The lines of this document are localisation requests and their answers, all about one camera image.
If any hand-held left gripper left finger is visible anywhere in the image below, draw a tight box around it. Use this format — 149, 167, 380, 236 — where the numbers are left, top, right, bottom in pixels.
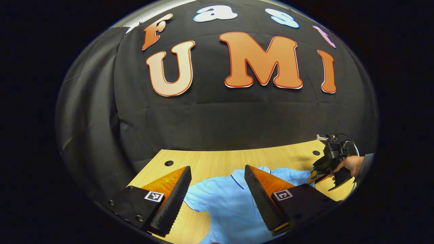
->
93, 165, 192, 238

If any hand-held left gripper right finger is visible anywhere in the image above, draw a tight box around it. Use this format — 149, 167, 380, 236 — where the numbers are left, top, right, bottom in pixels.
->
244, 165, 343, 237

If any light blue T-shirt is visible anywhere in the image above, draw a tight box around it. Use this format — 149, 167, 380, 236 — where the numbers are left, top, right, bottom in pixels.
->
183, 165, 317, 244

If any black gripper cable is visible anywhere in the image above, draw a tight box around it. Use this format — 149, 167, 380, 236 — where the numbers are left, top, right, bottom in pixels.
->
336, 134, 360, 157

